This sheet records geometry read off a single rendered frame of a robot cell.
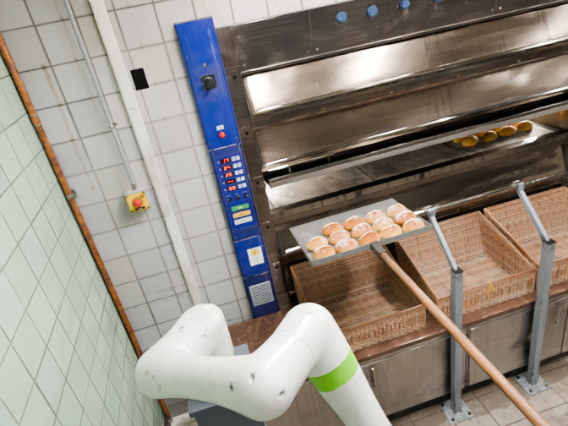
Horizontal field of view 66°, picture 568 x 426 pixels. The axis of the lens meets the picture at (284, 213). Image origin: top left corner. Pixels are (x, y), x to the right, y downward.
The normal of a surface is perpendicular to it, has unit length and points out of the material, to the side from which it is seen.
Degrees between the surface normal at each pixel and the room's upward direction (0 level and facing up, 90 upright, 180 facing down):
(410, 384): 90
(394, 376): 90
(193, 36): 90
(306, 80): 70
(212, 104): 90
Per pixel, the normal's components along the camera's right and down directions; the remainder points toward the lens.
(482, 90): 0.17, 0.09
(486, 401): -0.18, -0.87
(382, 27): 0.25, 0.41
